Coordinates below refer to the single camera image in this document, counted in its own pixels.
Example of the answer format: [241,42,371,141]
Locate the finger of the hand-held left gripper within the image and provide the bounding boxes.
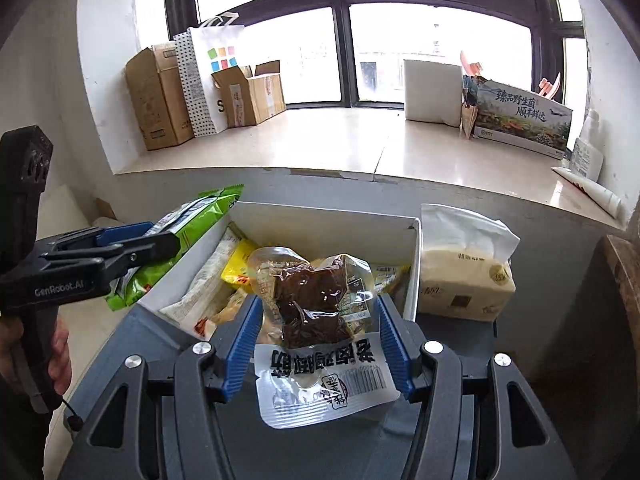
[96,221,154,249]
[102,232,182,282]

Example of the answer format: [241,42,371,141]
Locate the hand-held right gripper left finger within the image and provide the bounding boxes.
[62,294,263,480]

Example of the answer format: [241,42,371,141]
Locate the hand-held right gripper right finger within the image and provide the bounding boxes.
[377,292,578,480]

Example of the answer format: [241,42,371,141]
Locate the green snack bag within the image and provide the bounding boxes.
[105,185,245,312]

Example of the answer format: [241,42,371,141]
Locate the cream printed snack bag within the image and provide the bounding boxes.
[159,225,247,332]

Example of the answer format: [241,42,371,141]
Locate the clear braised meat packet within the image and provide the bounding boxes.
[247,246,401,429]

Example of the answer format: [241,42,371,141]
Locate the white cardboard box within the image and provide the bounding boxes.
[136,201,424,342]

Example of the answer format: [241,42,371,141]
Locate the person's left hand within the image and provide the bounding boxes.
[46,316,71,397]

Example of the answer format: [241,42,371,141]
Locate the pale orange snack packet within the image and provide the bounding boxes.
[194,287,253,339]

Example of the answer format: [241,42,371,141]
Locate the cream yellow snack packet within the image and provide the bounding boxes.
[370,264,412,295]

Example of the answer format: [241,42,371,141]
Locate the cream tissue pack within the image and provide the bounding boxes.
[416,203,522,324]

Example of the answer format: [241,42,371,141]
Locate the dark grey plastic case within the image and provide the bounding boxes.
[64,305,501,480]

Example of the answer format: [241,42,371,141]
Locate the large brown cardboard box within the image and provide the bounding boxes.
[124,42,196,152]

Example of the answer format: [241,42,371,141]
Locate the polka dot paper bag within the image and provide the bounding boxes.
[172,30,219,139]

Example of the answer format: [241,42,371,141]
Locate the open brown cardboard box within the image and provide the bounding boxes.
[210,59,287,129]

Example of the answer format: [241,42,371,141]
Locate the cream stone windowsill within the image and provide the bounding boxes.
[112,107,627,232]

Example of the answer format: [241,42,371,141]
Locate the white bag with coloured squares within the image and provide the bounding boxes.
[187,14,246,134]

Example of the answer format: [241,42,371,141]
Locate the small brown paper bag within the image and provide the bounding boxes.
[459,74,482,139]

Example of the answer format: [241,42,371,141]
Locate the white tube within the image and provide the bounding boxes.
[551,165,624,219]

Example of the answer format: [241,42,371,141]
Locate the white foam box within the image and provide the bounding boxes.
[402,58,464,128]

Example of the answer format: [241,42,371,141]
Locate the printed landscape carton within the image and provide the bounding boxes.
[469,75,574,160]

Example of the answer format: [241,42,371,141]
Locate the white plastic bottle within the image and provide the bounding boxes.
[569,108,606,181]

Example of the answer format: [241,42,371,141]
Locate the pink plastic toy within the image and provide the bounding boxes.
[538,72,564,99]
[459,50,485,79]

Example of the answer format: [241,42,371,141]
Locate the black window frame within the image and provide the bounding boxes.
[164,0,587,112]

